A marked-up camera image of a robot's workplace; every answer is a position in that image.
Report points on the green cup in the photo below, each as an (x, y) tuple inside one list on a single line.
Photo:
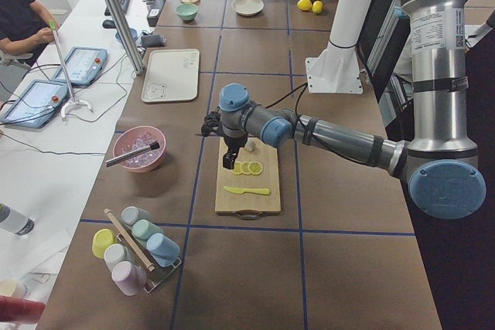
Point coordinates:
[(143, 229)]

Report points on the far blue teach pendant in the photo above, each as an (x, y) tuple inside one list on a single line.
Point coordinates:
[(84, 64)]

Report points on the lemon slice far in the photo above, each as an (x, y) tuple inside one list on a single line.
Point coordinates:
[(237, 168)]

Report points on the near blue teach pendant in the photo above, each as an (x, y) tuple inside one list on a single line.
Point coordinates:
[(36, 105)]

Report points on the aluminium frame post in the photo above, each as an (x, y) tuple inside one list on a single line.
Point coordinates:
[(124, 32)]

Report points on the cream bear tray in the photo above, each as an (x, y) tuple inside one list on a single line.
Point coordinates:
[(172, 76)]

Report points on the blue teach pendant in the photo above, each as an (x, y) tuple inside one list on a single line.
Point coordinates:
[(84, 64), (36, 105)]

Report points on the clear cup rack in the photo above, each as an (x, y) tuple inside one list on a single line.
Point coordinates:
[(155, 274)]

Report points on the wooden cutting board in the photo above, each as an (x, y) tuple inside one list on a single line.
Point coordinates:
[(227, 203)]

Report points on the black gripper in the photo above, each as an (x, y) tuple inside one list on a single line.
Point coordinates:
[(234, 142)]

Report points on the yellow plastic knife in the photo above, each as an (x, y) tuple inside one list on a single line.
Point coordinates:
[(240, 191)]

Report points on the white cup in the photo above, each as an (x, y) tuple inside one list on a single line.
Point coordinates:
[(117, 253)]

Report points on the lemon slice middle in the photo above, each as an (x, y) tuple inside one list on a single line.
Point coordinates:
[(245, 168)]

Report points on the green bowl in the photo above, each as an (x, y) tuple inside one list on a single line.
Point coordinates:
[(187, 11)]

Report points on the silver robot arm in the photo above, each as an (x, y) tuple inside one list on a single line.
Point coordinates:
[(439, 165)]

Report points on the yellow lemon right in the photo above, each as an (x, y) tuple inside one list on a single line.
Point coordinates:
[(317, 7)]

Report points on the water bottle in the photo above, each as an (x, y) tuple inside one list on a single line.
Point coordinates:
[(15, 222)]

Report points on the yellow cup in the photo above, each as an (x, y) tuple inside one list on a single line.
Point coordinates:
[(102, 239)]

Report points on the grey blue cup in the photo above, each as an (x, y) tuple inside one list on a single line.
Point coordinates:
[(132, 214)]

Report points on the white camera post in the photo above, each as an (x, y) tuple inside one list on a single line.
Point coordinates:
[(336, 70)]

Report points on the pink cup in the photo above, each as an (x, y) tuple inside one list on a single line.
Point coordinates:
[(129, 277)]

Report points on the wooden rack dowel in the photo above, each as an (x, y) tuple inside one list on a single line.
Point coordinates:
[(126, 236)]

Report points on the black computer mouse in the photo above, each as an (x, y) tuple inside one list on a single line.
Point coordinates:
[(108, 24)]

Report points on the yellow lemon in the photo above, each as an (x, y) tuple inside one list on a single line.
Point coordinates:
[(304, 5), (317, 7)]

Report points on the white reacher grabber tool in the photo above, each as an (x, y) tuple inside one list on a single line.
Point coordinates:
[(72, 101)]

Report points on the black box white label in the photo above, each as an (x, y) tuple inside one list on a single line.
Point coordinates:
[(155, 8)]

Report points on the cream round plate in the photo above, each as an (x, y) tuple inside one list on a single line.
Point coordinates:
[(247, 7)]

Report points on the seated person black shirt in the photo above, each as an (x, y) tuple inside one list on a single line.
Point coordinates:
[(25, 27)]

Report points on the pink bowl with ice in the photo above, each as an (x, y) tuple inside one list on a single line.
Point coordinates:
[(137, 138)]

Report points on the yellow lemon left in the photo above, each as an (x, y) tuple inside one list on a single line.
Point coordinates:
[(304, 5)]

